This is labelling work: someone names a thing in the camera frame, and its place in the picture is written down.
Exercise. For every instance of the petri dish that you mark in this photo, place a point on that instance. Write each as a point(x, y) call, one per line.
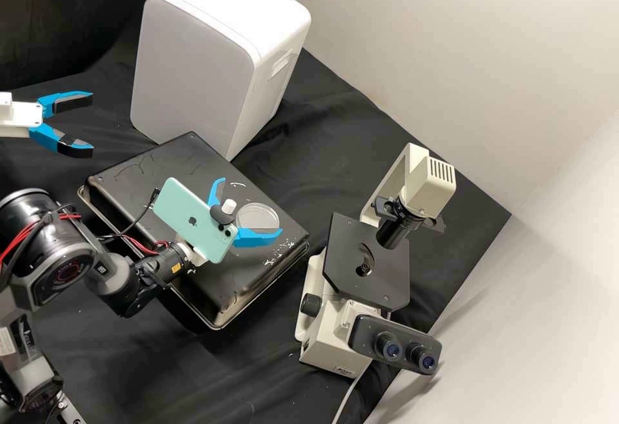
point(258, 216)

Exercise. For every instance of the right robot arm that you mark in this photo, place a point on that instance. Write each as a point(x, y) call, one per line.
point(58, 255)

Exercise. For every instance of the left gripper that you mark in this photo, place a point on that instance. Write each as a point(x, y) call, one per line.
point(17, 117)

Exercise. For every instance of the cream microscope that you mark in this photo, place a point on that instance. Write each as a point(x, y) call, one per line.
point(333, 317)

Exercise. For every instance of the black tray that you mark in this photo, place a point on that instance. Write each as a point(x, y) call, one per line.
point(145, 172)

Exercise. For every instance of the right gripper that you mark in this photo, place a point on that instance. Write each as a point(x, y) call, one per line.
point(195, 256)

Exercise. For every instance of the right wrist camera phone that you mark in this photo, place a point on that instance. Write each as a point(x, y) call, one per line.
point(193, 216)

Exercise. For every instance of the white box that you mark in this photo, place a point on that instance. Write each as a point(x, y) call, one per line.
point(208, 56)

